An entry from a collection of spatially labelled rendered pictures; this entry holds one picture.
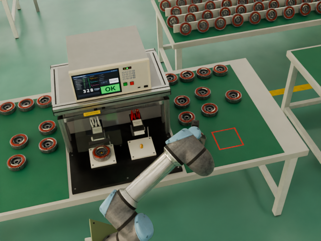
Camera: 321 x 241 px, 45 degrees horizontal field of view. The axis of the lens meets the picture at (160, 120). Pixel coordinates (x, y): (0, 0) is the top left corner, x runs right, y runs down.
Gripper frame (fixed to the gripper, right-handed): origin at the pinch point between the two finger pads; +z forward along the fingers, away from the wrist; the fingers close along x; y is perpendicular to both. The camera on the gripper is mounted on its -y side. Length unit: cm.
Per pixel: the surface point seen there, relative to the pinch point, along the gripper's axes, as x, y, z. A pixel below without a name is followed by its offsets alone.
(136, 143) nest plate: -35.4, 6.7, -6.0
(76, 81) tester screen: -65, -21, -45
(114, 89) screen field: -46, -20, -33
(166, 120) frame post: -17.6, -8.4, -7.9
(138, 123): -34.0, -4.2, -15.3
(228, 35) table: 22, -99, 75
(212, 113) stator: 10.2, -18.3, 11.6
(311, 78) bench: 81, -54, 41
